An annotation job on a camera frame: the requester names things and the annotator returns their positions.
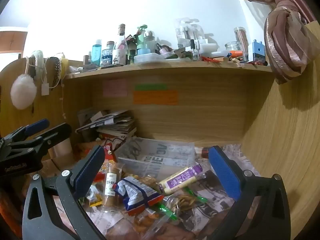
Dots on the green sticky note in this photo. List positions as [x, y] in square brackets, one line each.
[150, 87]

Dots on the tall clear corked bottle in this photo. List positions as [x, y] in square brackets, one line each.
[120, 46]

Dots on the clear acrylic organizer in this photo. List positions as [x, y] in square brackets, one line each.
[187, 33]

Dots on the pink sticky note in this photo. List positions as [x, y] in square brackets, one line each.
[115, 87]

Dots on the glass jar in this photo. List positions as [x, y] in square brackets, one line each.
[232, 48]

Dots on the green pump bottle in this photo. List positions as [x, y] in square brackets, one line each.
[141, 40]

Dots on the white fluffy headband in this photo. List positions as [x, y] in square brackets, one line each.
[37, 56]

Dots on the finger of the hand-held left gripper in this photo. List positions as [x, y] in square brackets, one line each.
[57, 132]
[37, 126]

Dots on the wooden shelf board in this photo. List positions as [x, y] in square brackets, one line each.
[175, 70]

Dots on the blue liquid bottle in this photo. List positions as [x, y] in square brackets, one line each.
[96, 52]

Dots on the red white snack bag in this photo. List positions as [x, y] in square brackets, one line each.
[108, 152]

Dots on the pink striped curtain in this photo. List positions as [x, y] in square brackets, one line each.
[287, 42]

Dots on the white lidded plastic box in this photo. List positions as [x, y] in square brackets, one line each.
[148, 58]

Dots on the orange marker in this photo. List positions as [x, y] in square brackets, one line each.
[236, 53]

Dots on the stack of books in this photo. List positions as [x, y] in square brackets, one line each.
[110, 125]

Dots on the small yellow snack packet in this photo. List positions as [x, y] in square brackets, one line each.
[93, 197]

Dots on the white charger plug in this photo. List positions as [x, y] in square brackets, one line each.
[45, 89]

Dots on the dark blue glass bottle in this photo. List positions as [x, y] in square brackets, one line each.
[106, 56]

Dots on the white fluffy pompom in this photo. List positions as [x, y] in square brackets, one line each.
[23, 92]

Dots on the pearl beaded headband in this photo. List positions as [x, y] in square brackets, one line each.
[57, 66]

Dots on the yellow snack stick purple label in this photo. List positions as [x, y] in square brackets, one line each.
[178, 178]

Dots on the small clear perfume vial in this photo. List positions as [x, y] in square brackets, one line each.
[194, 50]

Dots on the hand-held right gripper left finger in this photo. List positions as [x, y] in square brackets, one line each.
[91, 170]

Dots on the clear cracker packet green seal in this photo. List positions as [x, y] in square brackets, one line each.
[185, 200]
[152, 216]

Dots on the blue pencil sharpener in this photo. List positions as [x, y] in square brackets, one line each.
[257, 51]

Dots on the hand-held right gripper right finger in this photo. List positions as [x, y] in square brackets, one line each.
[223, 172]

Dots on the tall clear canister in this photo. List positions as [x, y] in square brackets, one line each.
[241, 40]

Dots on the clear plastic box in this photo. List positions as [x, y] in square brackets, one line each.
[155, 163]

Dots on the orange sticky note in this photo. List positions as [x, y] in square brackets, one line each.
[155, 97]

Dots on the brown biscuit packet white label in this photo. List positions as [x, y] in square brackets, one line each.
[110, 182]

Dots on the tan cylindrical container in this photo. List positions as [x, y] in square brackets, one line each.
[61, 148]

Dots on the blue white snack packet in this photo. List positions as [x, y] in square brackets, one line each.
[136, 191]

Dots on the newspaper lining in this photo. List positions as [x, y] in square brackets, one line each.
[212, 205]

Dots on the frosted clear bottle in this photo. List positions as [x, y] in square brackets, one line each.
[150, 41]

